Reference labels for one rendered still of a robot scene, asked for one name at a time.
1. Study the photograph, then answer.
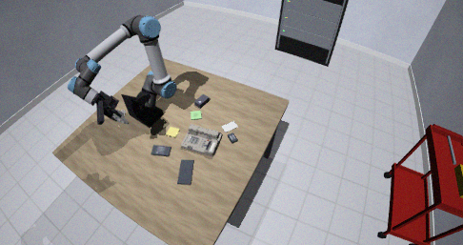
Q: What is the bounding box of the light green sticky note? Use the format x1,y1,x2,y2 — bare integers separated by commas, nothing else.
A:
191,111,202,120

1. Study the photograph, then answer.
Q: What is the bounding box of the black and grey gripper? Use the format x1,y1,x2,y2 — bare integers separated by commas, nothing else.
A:
92,91,130,124

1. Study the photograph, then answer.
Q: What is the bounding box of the white sheet of paper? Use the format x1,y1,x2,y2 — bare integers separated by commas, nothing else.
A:
222,121,238,133

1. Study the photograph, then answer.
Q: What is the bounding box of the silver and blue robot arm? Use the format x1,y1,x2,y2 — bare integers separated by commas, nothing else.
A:
68,15,177,108

